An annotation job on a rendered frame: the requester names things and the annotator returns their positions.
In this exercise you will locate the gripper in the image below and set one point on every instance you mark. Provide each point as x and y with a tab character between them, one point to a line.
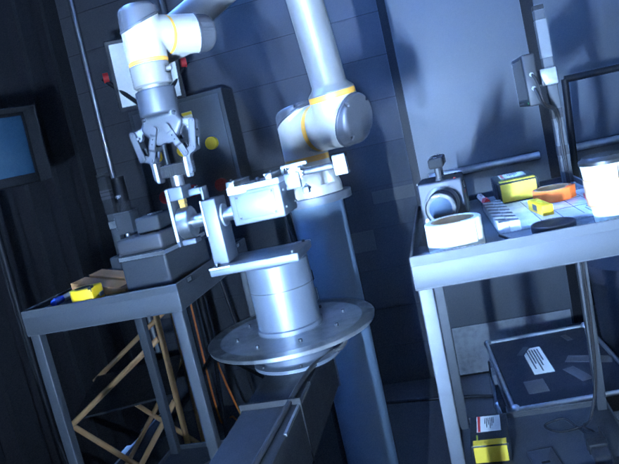
158	111

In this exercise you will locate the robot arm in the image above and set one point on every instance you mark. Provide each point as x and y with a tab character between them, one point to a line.
320	58

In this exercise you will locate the silver dovetail cradle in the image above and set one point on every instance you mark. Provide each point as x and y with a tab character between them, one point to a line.
256	198

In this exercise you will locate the white latch lever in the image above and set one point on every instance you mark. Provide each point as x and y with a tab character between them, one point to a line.
340	164

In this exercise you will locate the silver remote head body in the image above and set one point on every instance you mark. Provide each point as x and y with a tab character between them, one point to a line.
283	290

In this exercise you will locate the grey metal cart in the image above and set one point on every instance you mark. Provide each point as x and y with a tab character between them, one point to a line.
483	263

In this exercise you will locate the yellow round button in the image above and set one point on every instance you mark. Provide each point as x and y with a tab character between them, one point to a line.
211	142

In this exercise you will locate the red round button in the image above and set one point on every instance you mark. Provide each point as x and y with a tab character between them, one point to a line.
220	184

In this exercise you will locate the silver brake knob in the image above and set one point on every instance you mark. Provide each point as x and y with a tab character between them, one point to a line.
183	224

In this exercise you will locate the grey metal pipe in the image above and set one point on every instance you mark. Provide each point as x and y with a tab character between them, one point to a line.
95	96

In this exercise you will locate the dark grey control box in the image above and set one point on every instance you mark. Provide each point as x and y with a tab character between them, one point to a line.
150	266

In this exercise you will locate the brown cardboard block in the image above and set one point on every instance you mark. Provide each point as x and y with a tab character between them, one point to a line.
112	281

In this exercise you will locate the grey metal table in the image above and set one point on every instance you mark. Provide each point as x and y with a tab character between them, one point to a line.
121	307

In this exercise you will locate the blue pen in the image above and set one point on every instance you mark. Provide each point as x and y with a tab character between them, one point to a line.
60	299

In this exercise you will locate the yellow wooden truss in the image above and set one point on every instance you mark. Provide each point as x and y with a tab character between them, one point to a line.
175	386

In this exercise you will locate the white tape roll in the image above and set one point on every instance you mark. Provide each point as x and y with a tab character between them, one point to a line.
454	231

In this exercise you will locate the red white tube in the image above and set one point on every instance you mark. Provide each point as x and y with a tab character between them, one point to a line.
483	197

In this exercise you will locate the grey key set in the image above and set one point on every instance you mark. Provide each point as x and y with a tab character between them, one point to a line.
502	216

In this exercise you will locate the large yellow box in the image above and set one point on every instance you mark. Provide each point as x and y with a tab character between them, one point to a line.
517	189

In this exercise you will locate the grey junction box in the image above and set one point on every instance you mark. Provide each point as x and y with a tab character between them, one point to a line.
524	80

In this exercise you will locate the small yellow box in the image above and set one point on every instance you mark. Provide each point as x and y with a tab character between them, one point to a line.
541	208

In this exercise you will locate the black round cap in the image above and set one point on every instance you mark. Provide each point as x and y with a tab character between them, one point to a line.
553	225

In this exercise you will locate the black framed screen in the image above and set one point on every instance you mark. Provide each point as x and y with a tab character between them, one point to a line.
567	121

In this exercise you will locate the grey grid mat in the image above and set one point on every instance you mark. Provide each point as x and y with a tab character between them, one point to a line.
578	210

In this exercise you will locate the white red label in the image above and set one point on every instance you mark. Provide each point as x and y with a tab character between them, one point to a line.
487	423

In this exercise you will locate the white cup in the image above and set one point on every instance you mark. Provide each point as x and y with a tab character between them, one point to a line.
602	188

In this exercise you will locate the yellow black block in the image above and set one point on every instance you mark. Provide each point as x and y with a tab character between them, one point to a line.
490	450

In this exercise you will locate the black equipment case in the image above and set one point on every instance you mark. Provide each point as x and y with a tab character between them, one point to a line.
570	382

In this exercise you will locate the grey wall cabinet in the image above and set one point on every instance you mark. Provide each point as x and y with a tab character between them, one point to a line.
220	116

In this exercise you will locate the blue wall monitor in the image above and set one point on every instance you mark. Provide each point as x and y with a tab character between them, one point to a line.
17	145

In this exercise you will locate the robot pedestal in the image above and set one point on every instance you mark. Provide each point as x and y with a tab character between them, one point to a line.
349	270

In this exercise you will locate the grey camera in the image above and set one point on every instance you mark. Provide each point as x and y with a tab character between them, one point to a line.
455	186

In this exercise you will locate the grey wall rail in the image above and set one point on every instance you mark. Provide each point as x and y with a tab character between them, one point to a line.
503	160

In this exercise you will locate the white wall box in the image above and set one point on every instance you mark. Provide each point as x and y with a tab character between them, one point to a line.
550	77

